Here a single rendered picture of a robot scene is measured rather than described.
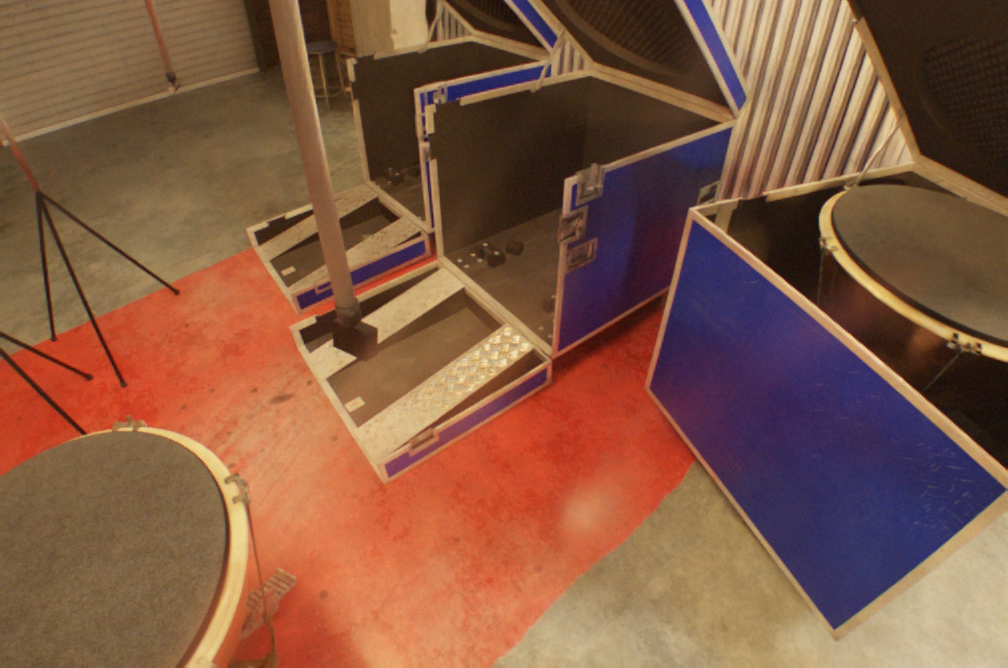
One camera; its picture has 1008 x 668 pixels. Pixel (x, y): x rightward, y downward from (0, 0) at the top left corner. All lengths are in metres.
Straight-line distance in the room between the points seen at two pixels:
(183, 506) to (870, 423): 1.45
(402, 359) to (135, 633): 1.61
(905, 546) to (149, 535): 1.58
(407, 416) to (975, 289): 1.88
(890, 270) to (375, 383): 1.88
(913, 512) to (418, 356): 1.85
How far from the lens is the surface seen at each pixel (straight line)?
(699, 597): 1.91
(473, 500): 1.95
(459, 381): 2.14
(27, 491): 1.42
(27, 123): 7.10
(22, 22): 6.93
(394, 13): 4.33
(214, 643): 1.07
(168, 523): 1.18
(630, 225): 2.05
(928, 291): 1.57
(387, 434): 2.11
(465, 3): 3.44
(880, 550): 1.52
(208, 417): 2.47
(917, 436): 1.31
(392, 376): 2.32
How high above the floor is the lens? 1.71
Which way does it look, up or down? 39 degrees down
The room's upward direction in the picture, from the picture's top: straight up
